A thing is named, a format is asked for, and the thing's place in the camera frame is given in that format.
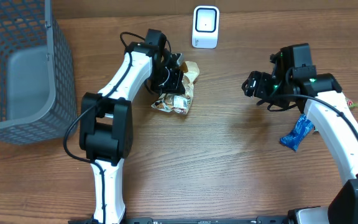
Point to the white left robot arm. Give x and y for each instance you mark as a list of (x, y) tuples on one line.
[(106, 127)]

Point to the green Haribo gummy bag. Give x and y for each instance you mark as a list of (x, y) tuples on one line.
[(351, 104)]

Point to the beige clear cookie bag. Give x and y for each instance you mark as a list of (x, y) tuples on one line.
[(180, 103)]

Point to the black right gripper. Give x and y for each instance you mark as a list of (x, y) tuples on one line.
[(255, 84)]

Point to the white barcode scanner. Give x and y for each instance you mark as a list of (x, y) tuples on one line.
[(205, 29)]

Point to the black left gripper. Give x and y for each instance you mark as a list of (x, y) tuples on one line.
[(175, 87)]

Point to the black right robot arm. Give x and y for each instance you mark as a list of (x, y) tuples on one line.
[(295, 83)]

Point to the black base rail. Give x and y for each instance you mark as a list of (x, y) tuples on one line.
[(228, 219)]

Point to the grey plastic mesh basket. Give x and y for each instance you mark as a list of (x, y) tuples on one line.
[(37, 89)]

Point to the blue Oreo cookie pack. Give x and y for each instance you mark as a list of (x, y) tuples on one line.
[(301, 129)]

